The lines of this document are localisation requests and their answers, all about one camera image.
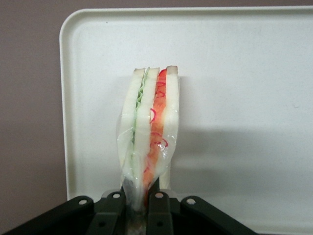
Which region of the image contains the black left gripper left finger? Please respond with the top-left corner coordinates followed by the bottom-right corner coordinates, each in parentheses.
top-left (0, 190), bottom-right (128, 235)

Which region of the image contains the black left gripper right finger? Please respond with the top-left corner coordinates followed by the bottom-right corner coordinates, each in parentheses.
top-left (146, 190), bottom-right (257, 235)

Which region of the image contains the triangle sandwich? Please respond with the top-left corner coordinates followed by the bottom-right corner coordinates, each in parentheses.
top-left (116, 65), bottom-right (181, 235)

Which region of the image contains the white plastic tray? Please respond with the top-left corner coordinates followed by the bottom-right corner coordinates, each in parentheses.
top-left (59, 8), bottom-right (313, 233)

